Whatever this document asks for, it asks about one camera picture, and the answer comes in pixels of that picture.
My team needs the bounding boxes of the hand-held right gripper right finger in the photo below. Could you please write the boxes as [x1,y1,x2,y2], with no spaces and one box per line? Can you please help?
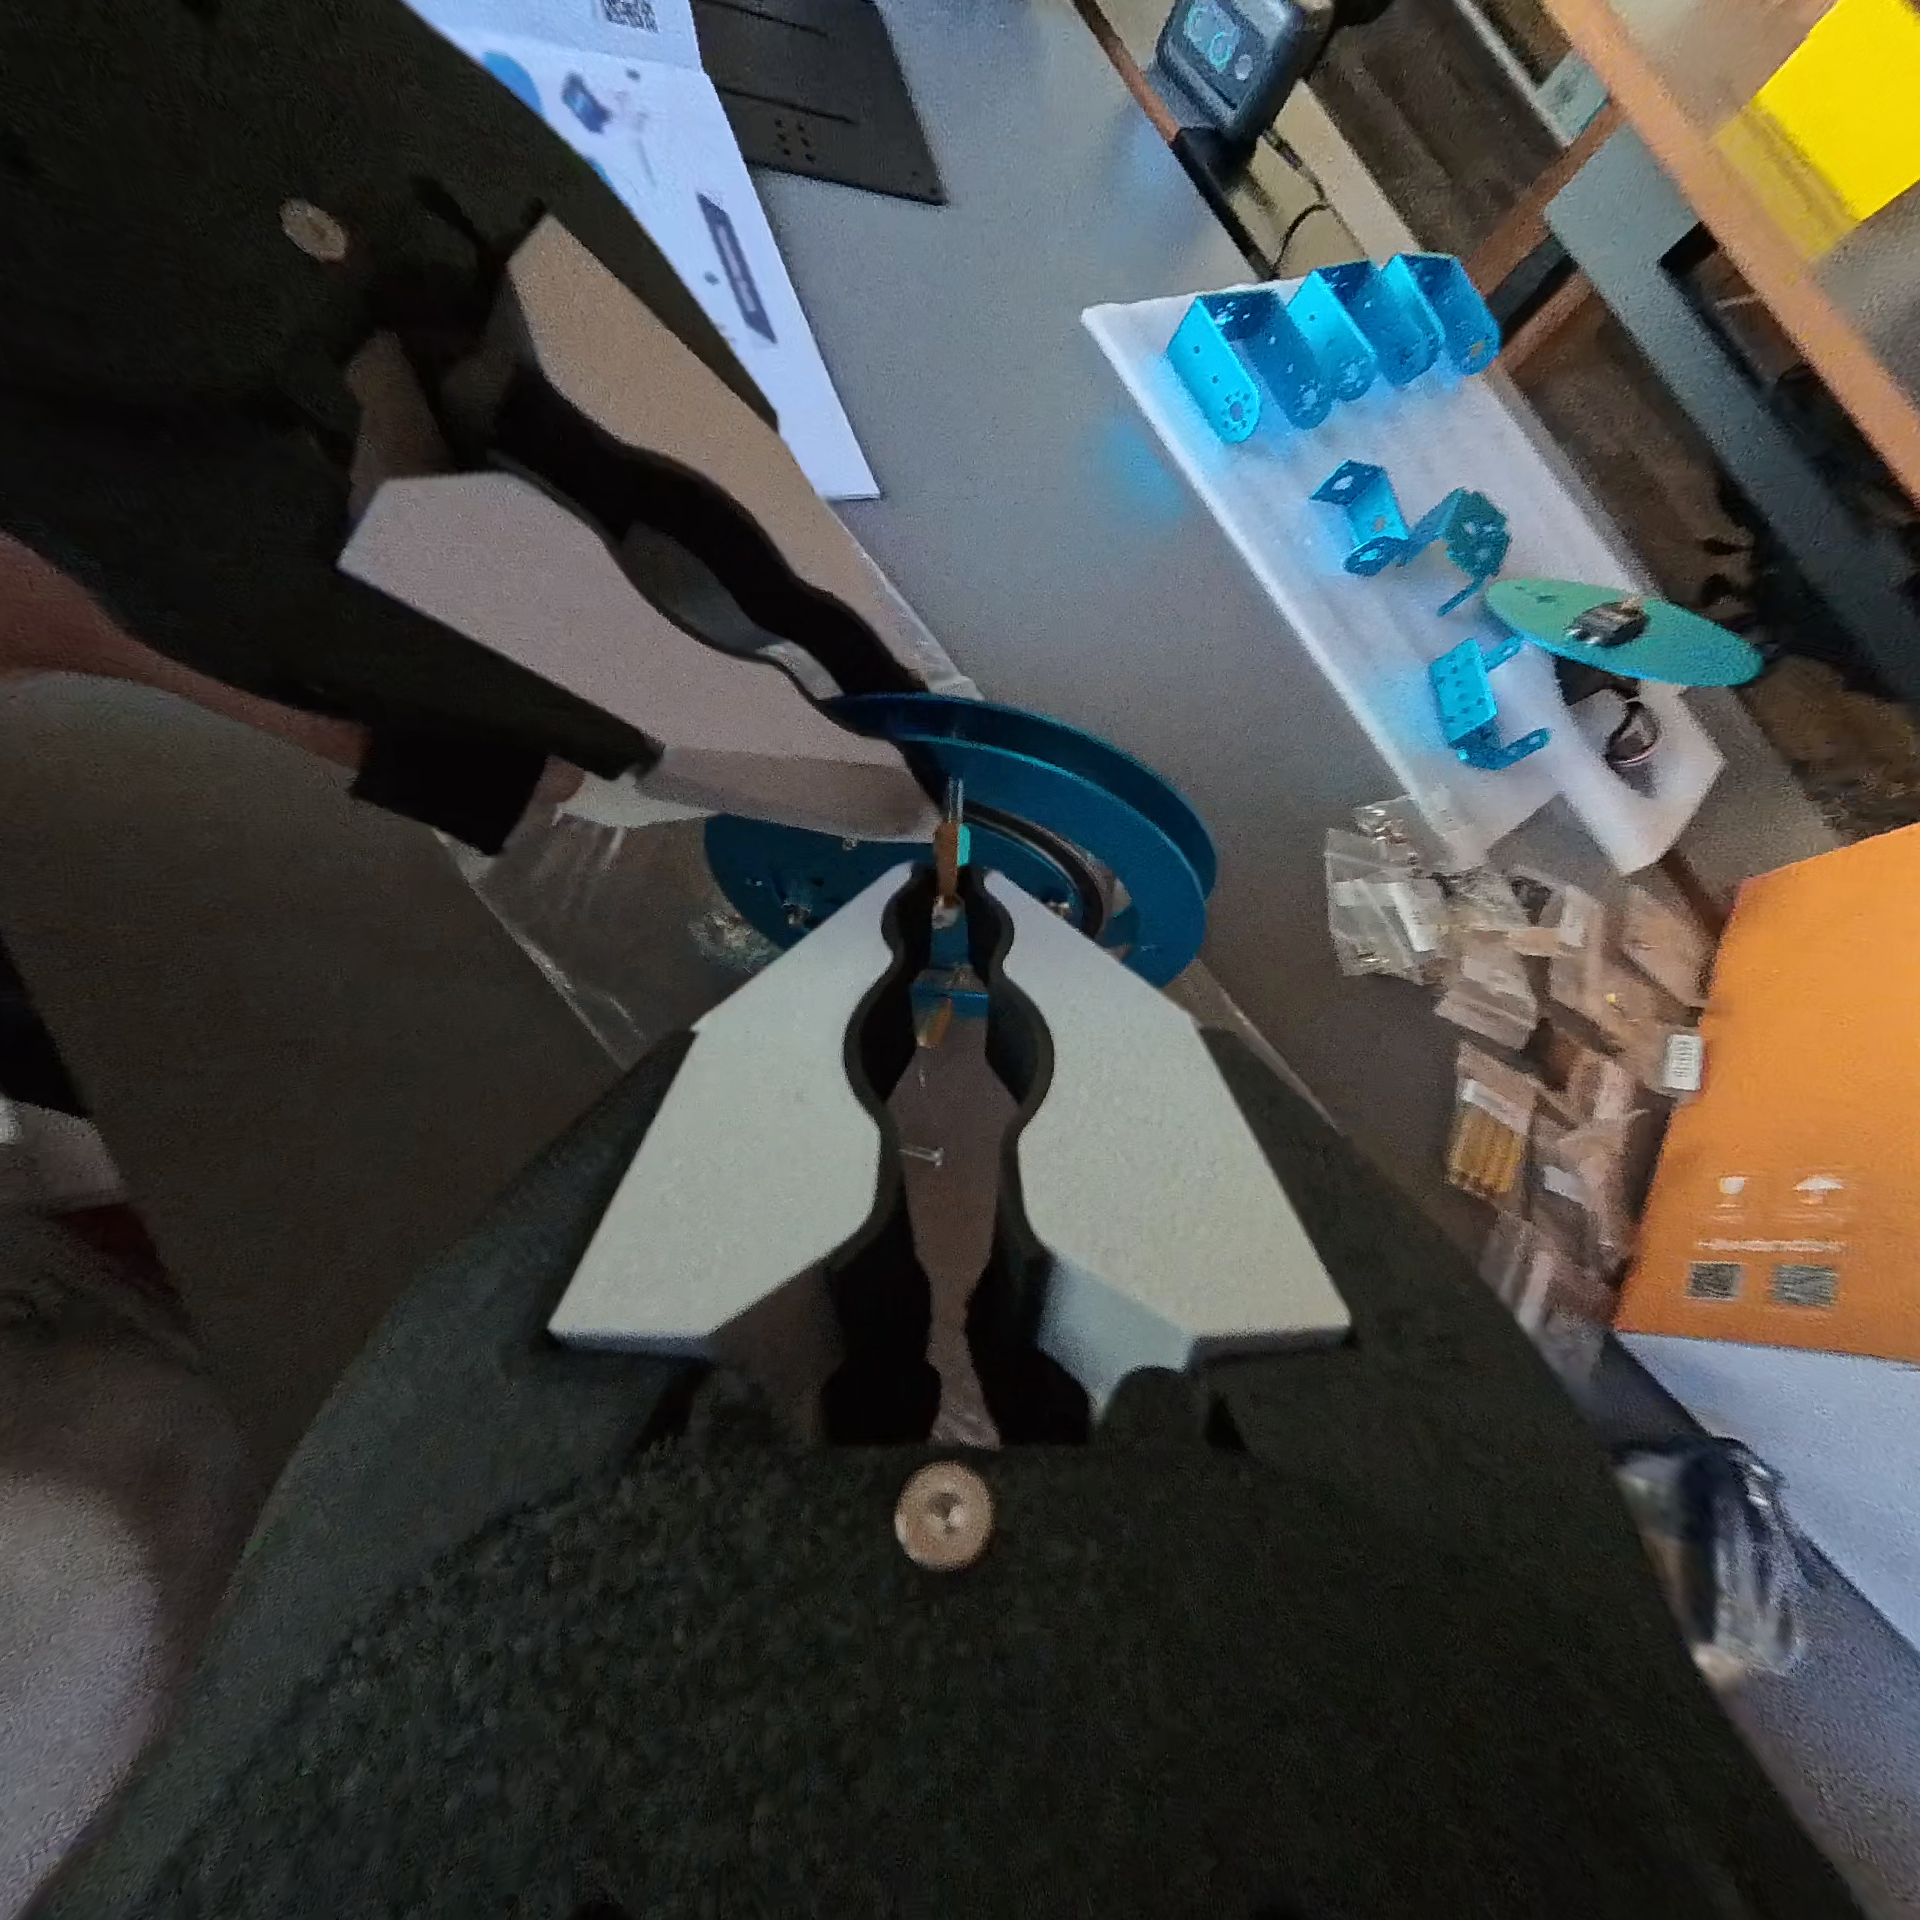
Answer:
[966,868,1354,1448]

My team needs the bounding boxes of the person's left hand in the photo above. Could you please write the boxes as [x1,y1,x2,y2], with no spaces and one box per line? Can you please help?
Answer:
[0,532,377,759]

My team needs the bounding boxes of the white foam sheet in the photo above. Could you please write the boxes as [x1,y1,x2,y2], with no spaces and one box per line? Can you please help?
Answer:
[1084,279,1726,876]

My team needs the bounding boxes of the blue round rotating base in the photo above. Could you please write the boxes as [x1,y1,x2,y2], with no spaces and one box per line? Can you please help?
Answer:
[705,692,1220,1053]

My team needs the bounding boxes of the teal round plate with servo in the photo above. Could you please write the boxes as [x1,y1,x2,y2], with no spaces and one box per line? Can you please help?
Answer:
[1487,579,1763,690]

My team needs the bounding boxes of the small black display device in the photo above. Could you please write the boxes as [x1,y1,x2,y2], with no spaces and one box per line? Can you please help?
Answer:
[1157,0,1338,143]

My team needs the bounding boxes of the dark bag of parts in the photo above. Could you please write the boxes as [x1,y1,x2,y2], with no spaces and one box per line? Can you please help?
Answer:
[1621,1438,1801,1675]

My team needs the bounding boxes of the white assembly guide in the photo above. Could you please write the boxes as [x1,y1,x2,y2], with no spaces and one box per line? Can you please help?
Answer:
[397,0,884,502]

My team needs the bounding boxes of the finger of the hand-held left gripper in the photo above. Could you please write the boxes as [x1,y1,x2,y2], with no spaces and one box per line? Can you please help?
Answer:
[491,214,935,704]
[337,468,950,842]

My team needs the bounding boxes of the orange cardboard box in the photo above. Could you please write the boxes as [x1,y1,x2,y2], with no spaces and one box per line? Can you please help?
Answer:
[1613,822,1920,1652]

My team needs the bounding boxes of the dark teal bracket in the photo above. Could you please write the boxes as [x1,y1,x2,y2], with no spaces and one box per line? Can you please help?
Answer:
[1402,486,1513,618]

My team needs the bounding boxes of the pile of small hardware bags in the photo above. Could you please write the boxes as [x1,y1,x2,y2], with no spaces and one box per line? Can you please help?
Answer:
[1326,793,1720,1353]

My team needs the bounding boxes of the servo cable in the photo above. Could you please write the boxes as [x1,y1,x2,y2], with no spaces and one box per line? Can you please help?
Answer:
[1561,682,1668,782]

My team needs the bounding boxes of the small blue bracket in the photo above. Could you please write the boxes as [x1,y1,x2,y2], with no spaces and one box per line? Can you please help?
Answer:
[1309,456,1411,579]

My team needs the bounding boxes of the clear plastic bag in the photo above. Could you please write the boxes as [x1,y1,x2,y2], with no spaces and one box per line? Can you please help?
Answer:
[441,601,1323,1441]

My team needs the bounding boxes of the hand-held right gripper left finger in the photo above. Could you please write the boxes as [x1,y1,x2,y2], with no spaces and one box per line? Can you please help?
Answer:
[548,868,944,1448]

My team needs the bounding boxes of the black flat device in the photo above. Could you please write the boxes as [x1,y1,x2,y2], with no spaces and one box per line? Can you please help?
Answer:
[689,0,947,203]

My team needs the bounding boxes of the yellow plastic bins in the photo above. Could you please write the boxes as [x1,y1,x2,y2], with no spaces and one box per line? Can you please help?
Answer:
[1716,0,1920,259]

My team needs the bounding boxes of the long wooden table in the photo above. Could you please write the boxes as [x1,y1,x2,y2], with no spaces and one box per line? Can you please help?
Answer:
[1545,0,1920,707]

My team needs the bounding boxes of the blue perforated U bracket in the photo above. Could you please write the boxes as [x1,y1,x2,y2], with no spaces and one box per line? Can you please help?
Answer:
[1424,638,1554,773]

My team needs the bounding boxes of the large blue U bracket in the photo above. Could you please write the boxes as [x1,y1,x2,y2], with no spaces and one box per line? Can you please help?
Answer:
[1380,253,1500,384]
[1167,292,1293,440]
[1287,267,1390,429]

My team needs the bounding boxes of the grey desk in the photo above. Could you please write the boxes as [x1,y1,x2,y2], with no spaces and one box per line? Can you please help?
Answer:
[0,0,1920,1920]

